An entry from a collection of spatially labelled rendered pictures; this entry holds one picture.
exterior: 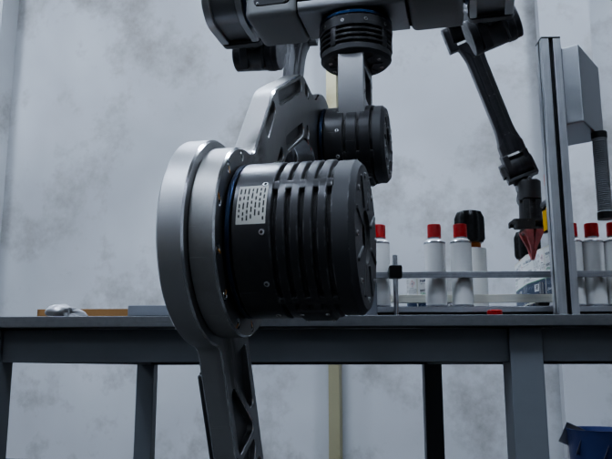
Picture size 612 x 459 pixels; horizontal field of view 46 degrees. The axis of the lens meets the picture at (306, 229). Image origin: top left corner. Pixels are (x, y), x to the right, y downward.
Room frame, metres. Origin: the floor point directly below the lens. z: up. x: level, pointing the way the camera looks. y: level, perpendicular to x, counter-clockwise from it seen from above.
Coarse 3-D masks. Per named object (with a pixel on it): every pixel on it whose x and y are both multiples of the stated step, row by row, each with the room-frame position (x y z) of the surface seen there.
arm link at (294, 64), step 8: (312, 40) 1.79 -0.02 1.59; (288, 48) 1.79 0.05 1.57; (296, 48) 1.78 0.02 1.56; (304, 48) 1.79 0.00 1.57; (288, 56) 1.78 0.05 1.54; (296, 56) 1.78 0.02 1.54; (304, 56) 1.81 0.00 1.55; (288, 64) 1.77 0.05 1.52; (296, 64) 1.77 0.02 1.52; (304, 64) 1.81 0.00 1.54; (288, 72) 1.77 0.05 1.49; (296, 72) 1.77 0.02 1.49; (288, 160) 1.74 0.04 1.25
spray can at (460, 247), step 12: (456, 228) 1.74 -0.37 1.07; (456, 240) 1.73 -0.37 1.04; (468, 240) 1.73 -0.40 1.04; (456, 252) 1.73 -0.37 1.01; (468, 252) 1.73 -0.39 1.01; (456, 264) 1.73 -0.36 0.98; (468, 264) 1.73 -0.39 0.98; (456, 288) 1.73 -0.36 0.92; (468, 288) 1.73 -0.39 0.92; (456, 300) 1.73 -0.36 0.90; (468, 300) 1.73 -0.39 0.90
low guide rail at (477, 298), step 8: (392, 296) 1.79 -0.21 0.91; (400, 296) 1.79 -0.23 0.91; (408, 296) 1.79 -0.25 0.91; (416, 296) 1.79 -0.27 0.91; (424, 296) 1.79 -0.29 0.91; (448, 296) 1.78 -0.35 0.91; (480, 296) 1.78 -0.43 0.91; (488, 296) 1.78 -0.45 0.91; (496, 296) 1.78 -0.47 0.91; (504, 296) 1.78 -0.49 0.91; (512, 296) 1.78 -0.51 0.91; (520, 296) 1.78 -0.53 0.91; (528, 296) 1.78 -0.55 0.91; (536, 296) 1.78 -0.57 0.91; (544, 296) 1.78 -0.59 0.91
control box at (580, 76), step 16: (576, 48) 1.56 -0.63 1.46; (576, 64) 1.56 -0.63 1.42; (592, 64) 1.65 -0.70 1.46; (576, 80) 1.57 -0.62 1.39; (592, 80) 1.64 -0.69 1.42; (576, 96) 1.57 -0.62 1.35; (592, 96) 1.63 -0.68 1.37; (576, 112) 1.57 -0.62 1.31; (592, 112) 1.62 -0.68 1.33; (576, 128) 1.61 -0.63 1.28; (592, 128) 1.62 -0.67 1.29
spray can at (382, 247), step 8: (376, 224) 1.75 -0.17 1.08; (376, 232) 1.74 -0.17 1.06; (384, 232) 1.75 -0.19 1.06; (384, 240) 1.74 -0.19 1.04; (376, 248) 1.74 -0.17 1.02; (384, 248) 1.74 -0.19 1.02; (376, 256) 1.74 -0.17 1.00; (384, 256) 1.74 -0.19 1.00; (376, 264) 1.74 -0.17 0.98; (384, 264) 1.74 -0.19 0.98; (376, 280) 1.74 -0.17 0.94; (384, 280) 1.74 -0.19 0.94; (384, 288) 1.74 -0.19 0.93; (384, 296) 1.74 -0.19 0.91; (384, 304) 1.74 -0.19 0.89
